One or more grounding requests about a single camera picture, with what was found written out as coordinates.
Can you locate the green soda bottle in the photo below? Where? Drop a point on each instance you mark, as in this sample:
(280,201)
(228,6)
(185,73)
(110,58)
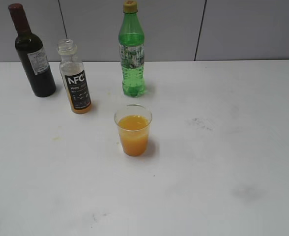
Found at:
(131,40)

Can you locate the transparent plastic cup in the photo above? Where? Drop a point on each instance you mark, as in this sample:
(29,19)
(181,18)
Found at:
(133,124)

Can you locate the dark red wine bottle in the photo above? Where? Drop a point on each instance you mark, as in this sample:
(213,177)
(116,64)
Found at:
(32,54)

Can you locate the NFC orange juice bottle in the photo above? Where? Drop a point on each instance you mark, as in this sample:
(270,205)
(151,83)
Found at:
(74,77)

